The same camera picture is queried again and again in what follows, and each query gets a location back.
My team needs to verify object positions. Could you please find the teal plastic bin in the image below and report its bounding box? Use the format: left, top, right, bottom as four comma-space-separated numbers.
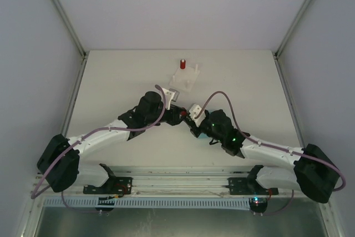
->
198, 133, 208, 139

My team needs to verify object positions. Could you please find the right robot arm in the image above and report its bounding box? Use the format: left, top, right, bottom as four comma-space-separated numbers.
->
184, 109, 340, 203

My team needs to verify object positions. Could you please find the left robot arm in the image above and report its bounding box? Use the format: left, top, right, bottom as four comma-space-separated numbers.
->
37, 88, 184, 193

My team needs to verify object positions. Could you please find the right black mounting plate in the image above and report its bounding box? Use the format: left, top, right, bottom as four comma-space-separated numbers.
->
225, 178, 279, 195

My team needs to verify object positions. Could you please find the black mounting plate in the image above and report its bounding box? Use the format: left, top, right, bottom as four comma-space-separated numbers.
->
225, 178, 279, 195
83, 177, 133, 195

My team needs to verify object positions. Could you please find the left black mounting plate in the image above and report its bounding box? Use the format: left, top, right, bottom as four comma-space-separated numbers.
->
83, 177, 133, 195

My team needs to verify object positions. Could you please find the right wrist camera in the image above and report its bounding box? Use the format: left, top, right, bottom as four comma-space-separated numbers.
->
189, 103, 209, 127

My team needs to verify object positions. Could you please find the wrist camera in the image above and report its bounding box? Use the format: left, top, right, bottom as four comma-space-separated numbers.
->
189, 103, 209, 127
163, 88, 180, 110

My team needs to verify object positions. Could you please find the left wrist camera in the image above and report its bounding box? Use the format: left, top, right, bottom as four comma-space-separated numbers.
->
163, 88, 180, 110

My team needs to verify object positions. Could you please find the white peg base plate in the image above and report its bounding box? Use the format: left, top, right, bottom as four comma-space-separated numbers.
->
169, 64, 200, 93

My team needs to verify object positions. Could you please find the slotted cable duct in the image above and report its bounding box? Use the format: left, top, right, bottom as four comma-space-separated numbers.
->
43, 196, 250, 211

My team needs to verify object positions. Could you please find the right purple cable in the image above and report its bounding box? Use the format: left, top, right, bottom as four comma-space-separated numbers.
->
194, 91, 347, 217

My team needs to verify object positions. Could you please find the left aluminium corner post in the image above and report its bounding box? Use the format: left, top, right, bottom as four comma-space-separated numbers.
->
50, 0, 87, 59

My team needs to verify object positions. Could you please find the aluminium corner post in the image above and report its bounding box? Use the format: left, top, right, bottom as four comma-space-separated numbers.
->
273, 0, 313, 60
50, 0, 87, 59

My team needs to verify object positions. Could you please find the right aluminium corner post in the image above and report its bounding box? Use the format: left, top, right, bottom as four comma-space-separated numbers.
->
273, 0, 313, 60

